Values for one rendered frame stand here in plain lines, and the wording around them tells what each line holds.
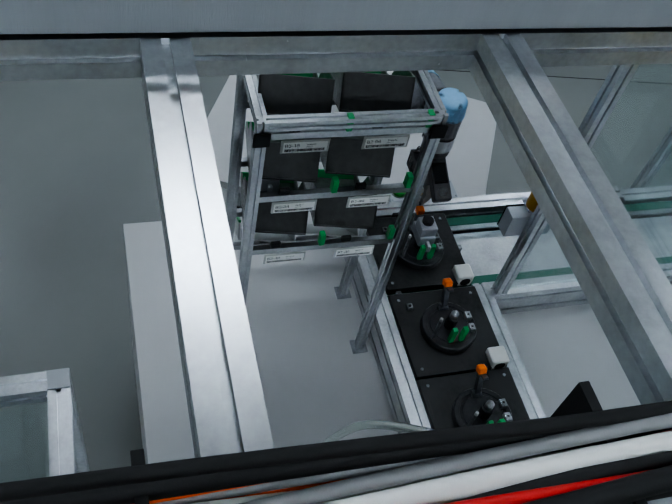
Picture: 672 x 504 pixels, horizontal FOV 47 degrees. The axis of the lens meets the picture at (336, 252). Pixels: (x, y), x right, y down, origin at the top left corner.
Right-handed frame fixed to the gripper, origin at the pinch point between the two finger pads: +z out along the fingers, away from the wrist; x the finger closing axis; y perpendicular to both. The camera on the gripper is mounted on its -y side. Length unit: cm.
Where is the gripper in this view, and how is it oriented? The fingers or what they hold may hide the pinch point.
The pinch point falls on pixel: (418, 205)
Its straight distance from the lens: 207.7
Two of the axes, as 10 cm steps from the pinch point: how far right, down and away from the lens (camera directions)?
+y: -2.4, -7.8, 5.7
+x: -9.6, 0.9, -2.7
